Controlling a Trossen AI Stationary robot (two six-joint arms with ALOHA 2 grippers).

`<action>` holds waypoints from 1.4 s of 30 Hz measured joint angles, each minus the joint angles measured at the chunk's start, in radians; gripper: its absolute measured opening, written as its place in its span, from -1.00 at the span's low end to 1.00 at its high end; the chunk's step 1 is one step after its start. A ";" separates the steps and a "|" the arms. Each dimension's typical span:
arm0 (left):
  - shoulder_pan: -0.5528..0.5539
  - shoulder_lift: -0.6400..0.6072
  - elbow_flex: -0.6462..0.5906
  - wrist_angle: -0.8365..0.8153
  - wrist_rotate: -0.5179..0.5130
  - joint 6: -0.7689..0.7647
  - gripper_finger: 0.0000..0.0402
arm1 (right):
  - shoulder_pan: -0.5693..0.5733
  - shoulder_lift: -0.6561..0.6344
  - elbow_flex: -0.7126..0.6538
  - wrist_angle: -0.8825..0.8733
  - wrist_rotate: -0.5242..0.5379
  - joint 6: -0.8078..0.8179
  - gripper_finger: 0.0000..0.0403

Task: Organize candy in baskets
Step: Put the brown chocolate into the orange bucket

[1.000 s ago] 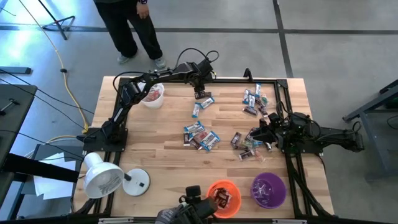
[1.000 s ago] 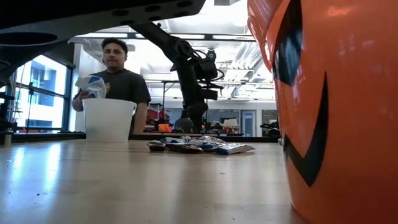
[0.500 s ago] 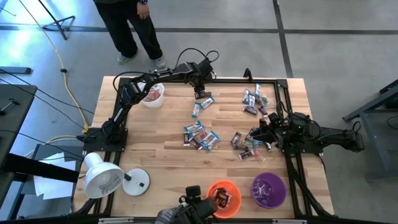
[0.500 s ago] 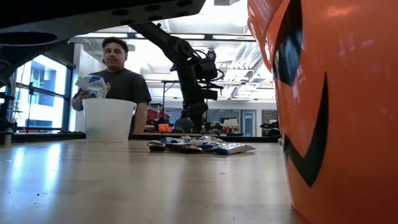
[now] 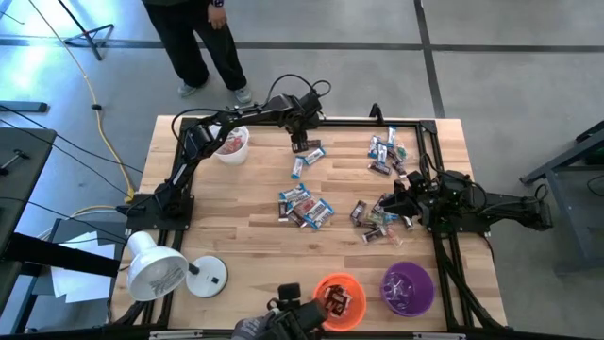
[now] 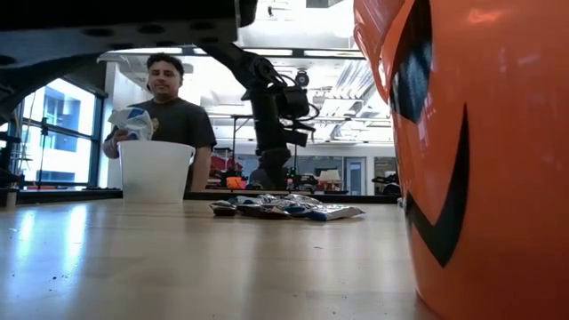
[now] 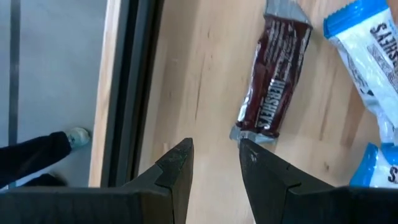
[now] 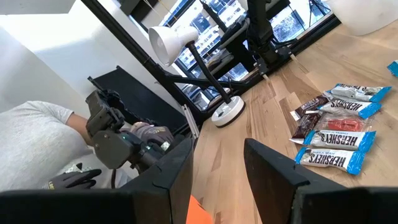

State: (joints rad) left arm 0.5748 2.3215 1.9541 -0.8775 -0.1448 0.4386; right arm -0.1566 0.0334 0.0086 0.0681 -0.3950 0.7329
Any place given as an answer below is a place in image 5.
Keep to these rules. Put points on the black side table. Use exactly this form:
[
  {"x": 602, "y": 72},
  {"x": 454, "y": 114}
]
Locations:
[{"x": 23, "y": 165}]

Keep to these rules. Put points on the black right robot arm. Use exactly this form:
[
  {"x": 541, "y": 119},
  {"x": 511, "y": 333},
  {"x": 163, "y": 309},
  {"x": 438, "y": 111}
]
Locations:
[{"x": 500, "y": 208}]

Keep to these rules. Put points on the brown chocolate bar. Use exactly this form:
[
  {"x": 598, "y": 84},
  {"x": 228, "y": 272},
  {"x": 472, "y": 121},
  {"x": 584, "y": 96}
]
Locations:
[
  {"x": 407, "y": 222},
  {"x": 313, "y": 144},
  {"x": 297, "y": 218},
  {"x": 375, "y": 234},
  {"x": 399, "y": 169},
  {"x": 380, "y": 168},
  {"x": 331, "y": 295},
  {"x": 380, "y": 204},
  {"x": 358, "y": 211},
  {"x": 340, "y": 305},
  {"x": 283, "y": 211},
  {"x": 347, "y": 293}
]

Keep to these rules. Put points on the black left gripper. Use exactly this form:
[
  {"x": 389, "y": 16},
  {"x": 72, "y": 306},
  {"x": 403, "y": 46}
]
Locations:
[{"x": 302, "y": 115}]

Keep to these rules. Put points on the white ghost face bucket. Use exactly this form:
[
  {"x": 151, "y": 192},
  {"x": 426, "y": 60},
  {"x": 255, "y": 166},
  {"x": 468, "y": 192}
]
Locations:
[{"x": 236, "y": 158}]

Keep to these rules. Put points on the green wrapped candy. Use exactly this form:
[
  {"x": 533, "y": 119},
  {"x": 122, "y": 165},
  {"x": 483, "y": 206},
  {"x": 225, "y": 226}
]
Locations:
[
  {"x": 401, "y": 151},
  {"x": 375, "y": 218}
]

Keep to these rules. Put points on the grey metal cart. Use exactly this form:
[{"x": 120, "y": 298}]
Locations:
[{"x": 566, "y": 158}]

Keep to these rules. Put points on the blue wrapped candy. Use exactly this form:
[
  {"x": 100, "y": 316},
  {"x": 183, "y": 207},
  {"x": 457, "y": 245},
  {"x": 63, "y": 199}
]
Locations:
[{"x": 390, "y": 216}]

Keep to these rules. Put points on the person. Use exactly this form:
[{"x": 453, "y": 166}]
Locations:
[{"x": 189, "y": 42}]

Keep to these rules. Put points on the red candy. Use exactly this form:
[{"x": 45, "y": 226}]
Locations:
[
  {"x": 236, "y": 141},
  {"x": 306, "y": 207}
]

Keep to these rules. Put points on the person's hand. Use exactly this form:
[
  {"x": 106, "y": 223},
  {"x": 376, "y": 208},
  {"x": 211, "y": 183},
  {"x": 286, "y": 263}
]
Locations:
[
  {"x": 217, "y": 16},
  {"x": 247, "y": 329}
]

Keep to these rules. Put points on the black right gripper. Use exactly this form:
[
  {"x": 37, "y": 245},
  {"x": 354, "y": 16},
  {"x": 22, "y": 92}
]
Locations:
[{"x": 421, "y": 204}]

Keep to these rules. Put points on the dark flat shelf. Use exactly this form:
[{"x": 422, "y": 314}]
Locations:
[{"x": 23, "y": 107}]

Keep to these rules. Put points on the black frame bracket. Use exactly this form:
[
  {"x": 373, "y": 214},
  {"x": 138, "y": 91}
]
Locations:
[{"x": 376, "y": 111}]

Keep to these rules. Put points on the black tripod stand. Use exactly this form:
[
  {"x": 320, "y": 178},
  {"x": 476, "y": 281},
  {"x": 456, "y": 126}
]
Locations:
[{"x": 89, "y": 43}]

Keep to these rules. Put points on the white desk lamp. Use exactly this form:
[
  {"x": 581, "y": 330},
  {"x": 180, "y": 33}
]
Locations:
[{"x": 151, "y": 269}]

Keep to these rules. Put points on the orange pumpkin face bucket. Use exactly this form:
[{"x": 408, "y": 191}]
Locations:
[{"x": 356, "y": 307}]

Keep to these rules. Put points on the purple plastic bucket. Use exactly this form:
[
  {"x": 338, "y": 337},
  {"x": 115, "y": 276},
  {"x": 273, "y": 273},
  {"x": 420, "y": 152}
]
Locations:
[{"x": 407, "y": 289}]

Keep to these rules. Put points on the blue white Hershey's bar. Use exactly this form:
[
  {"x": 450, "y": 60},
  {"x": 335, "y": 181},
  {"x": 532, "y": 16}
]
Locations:
[
  {"x": 374, "y": 147},
  {"x": 314, "y": 156},
  {"x": 322, "y": 216},
  {"x": 382, "y": 153},
  {"x": 315, "y": 208},
  {"x": 297, "y": 167},
  {"x": 300, "y": 198},
  {"x": 293, "y": 192},
  {"x": 391, "y": 136}
]

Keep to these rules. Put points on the black beam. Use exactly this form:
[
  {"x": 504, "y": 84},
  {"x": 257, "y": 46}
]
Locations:
[{"x": 61, "y": 257}]

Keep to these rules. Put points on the white paper sheets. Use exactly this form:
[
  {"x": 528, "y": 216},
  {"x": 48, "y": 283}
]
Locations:
[{"x": 80, "y": 283}]

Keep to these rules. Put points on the black hand tool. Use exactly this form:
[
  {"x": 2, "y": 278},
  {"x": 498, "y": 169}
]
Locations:
[{"x": 14, "y": 158}]

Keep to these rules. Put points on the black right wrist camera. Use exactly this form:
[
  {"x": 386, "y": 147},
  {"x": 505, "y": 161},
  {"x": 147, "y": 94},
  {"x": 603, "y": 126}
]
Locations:
[{"x": 416, "y": 179}]

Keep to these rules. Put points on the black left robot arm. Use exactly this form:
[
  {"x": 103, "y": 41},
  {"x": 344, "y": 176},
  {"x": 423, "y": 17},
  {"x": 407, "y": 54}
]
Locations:
[{"x": 245, "y": 111}]

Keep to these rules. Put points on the silver metal bracket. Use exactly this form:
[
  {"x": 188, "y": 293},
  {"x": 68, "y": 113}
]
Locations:
[
  {"x": 439, "y": 336},
  {"x": 175, "y": 334}
]

